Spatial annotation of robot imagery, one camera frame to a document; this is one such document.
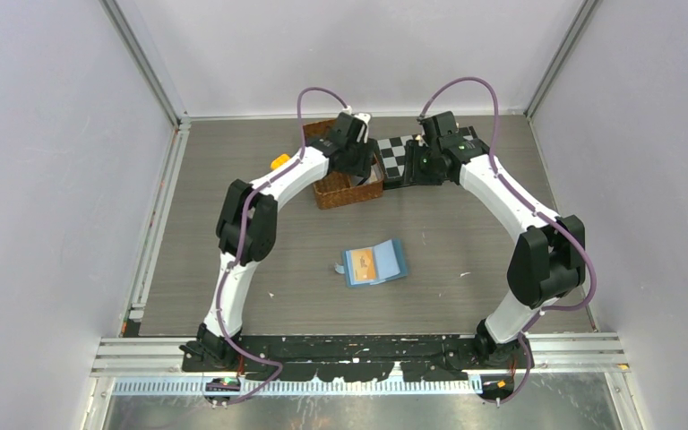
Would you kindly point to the blue card holder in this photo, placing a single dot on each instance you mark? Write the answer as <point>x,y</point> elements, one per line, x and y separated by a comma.
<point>390,263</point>

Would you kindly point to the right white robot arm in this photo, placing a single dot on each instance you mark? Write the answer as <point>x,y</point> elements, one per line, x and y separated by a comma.
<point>546,264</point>

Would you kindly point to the cards in basket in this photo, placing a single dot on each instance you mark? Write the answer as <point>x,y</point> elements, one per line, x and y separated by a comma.
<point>375,176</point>

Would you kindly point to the black white chessboard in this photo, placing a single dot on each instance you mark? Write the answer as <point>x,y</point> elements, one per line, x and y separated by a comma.
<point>391,153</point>

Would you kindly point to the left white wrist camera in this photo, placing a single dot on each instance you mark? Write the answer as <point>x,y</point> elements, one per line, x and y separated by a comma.
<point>360,121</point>

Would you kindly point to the orange credit card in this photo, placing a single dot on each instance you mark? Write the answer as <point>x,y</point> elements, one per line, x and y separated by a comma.
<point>360,266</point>

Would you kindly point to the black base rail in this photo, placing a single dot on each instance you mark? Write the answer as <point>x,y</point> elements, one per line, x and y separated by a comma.
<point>351,358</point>

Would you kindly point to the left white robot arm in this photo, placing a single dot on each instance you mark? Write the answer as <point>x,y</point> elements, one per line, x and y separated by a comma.
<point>247,231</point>

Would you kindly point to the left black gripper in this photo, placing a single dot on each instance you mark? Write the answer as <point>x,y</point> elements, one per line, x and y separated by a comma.
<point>363,167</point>

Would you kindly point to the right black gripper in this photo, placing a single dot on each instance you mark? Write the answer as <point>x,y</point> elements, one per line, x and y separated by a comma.
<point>413,172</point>

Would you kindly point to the brown wicker basket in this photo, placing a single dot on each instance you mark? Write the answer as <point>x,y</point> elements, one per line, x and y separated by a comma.
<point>334,190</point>

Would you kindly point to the blue yellow toy car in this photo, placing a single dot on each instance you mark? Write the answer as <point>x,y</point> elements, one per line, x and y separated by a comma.
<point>280,161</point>

